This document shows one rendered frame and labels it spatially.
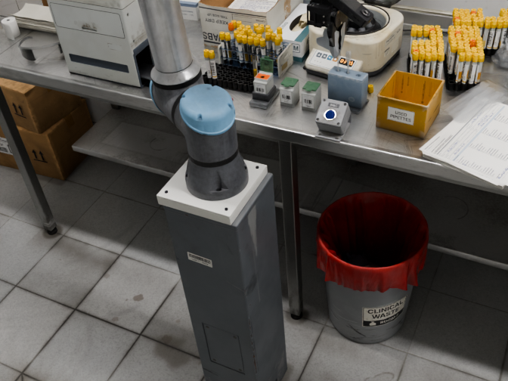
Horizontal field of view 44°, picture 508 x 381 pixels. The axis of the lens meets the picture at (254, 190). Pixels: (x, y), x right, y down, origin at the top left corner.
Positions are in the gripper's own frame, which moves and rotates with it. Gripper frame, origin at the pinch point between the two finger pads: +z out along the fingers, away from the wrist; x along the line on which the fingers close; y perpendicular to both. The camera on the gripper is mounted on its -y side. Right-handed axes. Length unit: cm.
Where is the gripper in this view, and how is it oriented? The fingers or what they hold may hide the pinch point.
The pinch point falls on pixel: (338, 53)
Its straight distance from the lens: 170.4
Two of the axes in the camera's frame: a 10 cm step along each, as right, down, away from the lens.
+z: 0.8, 7.4, 6.7
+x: -5.2, 6.0, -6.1
